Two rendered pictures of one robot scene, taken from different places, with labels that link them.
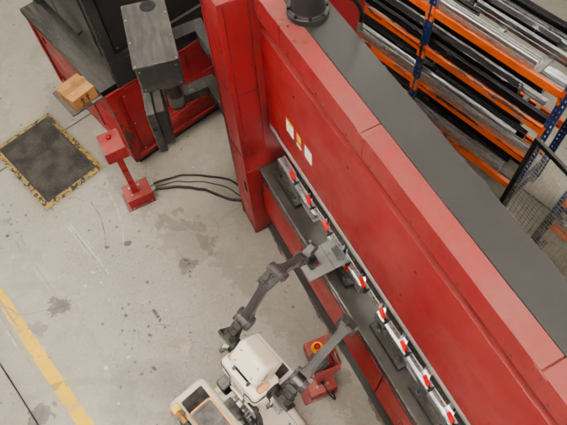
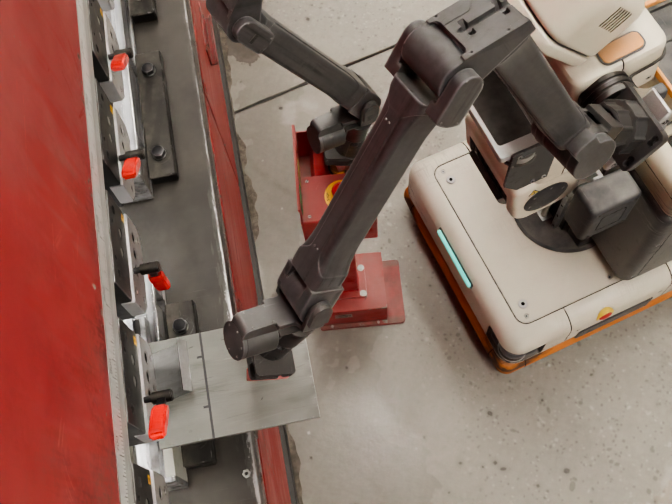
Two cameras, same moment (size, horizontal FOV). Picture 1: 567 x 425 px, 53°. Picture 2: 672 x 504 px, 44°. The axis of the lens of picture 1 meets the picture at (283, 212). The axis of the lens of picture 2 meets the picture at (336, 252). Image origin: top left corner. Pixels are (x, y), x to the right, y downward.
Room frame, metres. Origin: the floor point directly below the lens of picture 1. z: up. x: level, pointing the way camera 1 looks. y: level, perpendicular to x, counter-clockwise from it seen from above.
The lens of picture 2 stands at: (1.65, 0.11, 2.32)
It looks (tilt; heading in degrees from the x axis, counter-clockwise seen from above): 68 degrees down; 201
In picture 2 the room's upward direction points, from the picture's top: 9 degrees counter-clockwise
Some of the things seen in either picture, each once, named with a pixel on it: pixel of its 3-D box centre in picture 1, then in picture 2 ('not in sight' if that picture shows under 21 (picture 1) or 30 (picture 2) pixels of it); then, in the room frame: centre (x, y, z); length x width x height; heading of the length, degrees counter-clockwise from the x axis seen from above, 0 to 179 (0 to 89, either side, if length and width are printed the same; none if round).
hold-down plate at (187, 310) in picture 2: (337, 266); (189, 381); (1.40, -0.30, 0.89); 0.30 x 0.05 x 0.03; 24
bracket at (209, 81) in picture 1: (208, 102); not in sight; (2.54, 0.44, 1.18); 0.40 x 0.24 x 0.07; 24
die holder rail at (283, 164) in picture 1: (299, 188); not in sight; (1.96, -0.12, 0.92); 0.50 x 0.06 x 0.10; 24
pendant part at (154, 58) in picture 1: (165, 84); not in sight; (2.41, 0.65, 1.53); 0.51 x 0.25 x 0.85; 11
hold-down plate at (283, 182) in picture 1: (288, 189); not in sight; (1.99, -0.04, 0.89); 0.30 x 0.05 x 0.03; 24
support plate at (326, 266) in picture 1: (321, 260); (232, 379); (1.40, -0.20, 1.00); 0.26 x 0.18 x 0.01; 114
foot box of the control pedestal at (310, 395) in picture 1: (315, 383); (359, 288); (0.88, -0.13, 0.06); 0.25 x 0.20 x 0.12; 108
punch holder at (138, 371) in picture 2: (341, 232); (113, 387); (1.48, -0.32, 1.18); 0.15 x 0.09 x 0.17; 24
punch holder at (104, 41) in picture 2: (399, 320); (83, 48); (0.93, -0.57, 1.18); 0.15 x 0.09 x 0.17; 24
